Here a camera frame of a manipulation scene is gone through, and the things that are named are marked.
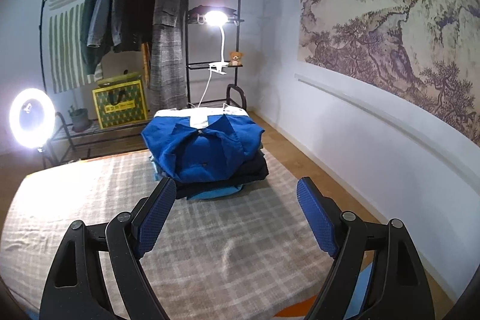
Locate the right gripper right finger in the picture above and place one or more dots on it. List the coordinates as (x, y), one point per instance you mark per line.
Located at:
(323, 216)

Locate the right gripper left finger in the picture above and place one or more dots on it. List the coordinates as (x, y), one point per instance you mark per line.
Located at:
(150, 218)

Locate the blue and grey jacket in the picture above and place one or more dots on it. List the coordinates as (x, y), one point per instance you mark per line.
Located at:
(174, 130)

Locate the pile of dark blue clothes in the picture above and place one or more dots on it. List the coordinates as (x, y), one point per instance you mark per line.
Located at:
(209, 174)

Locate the black metal clothes rack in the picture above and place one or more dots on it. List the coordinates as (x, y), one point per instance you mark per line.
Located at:
(109, 134)

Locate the plaid bed cover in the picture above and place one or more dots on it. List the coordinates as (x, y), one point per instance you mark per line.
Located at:
(247, 256)

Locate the small potted plant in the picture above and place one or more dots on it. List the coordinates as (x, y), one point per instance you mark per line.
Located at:
(80, 118)

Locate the yellow green gift bag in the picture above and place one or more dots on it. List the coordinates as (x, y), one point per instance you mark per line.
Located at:
(120, 104)

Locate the grey plaid hanging coat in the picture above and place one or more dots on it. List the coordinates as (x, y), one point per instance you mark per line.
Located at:
(167, 86)

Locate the dark green hanging jacket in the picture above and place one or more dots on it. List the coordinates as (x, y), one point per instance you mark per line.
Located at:
(95, 42)

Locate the teddy bear toy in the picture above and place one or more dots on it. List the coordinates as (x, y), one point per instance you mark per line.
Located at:
(235, 58)

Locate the white clip lamp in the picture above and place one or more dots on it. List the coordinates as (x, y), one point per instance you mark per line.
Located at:
(215, 19)

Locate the blue denim hanging jacket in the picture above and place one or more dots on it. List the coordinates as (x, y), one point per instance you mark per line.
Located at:
(108, 5)

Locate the ring light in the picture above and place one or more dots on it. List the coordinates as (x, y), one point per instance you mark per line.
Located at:
(32, 118)

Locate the landscape painting wall mural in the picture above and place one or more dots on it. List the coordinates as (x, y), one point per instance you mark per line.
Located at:
(423, 51)

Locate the green striped wall hanging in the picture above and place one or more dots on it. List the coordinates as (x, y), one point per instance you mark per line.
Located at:
(67, 67)

